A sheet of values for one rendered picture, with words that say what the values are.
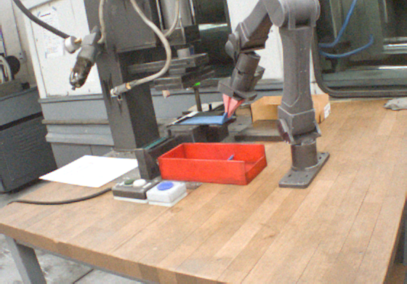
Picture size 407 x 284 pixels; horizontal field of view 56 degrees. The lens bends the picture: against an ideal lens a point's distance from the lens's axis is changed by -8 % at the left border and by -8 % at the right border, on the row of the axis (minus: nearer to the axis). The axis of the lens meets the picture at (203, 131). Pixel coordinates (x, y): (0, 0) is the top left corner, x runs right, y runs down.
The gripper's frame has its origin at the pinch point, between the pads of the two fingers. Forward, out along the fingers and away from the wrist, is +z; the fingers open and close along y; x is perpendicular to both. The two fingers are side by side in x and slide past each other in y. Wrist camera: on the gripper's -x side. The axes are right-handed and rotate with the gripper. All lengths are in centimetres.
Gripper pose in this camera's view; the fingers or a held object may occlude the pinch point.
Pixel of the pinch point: (228, 114)
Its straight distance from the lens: 121.6
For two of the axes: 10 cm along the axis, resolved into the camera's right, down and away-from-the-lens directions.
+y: -8.1, -4.8, 3.3
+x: -5.0, 2.9, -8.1
